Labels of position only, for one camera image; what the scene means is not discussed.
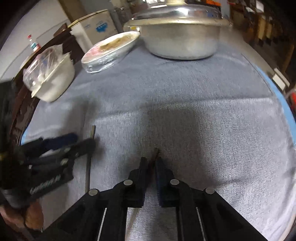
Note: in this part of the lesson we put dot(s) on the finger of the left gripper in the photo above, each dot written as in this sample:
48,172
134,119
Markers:
67,154
42,145

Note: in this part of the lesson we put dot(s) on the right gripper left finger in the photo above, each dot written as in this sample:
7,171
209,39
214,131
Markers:
101,215

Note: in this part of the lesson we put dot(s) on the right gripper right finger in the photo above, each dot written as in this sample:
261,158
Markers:
201,214

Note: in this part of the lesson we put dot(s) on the dark chopstick one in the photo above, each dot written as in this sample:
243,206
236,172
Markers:
88,162

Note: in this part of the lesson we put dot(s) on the person's left hand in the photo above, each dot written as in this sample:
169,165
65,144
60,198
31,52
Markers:
32,217

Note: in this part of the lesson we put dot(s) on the white bowl with plastic bag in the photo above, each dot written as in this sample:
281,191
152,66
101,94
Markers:
50,74

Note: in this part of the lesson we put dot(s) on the food bowl with cling film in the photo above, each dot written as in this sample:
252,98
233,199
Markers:
108,52

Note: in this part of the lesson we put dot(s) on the grey tablecloth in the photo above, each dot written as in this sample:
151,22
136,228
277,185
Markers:
218,122

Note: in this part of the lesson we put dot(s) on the plastic water bottle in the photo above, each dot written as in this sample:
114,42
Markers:
34,45

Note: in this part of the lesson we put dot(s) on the white chest freezer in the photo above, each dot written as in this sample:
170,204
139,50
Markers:
93,28

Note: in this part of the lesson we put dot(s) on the aluminium pot with lid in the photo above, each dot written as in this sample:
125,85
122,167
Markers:
178,30

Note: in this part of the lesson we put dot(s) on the small white step stool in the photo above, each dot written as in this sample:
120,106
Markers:
280,80

